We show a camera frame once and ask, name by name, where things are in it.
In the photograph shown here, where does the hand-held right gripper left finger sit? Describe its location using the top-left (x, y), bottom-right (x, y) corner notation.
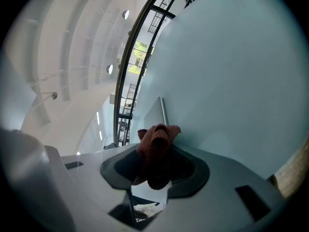
top-left (51, 143), bottom-right (141, 232)

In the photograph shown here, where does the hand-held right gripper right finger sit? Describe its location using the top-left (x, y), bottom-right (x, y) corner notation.
top-left (144, 145), bottom-right (287, 232)

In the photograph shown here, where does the red-brown cloth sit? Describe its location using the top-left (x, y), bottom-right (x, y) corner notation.
top-left (131, 123), bottom-right (182, 191)

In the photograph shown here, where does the small round ceiling fixture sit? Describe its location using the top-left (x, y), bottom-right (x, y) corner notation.
top-left (38, 91), bottom-right (58, 100)

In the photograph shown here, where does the window with green view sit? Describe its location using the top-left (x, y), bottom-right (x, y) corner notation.
top-left (127, 40), bottom-right (154, 76)

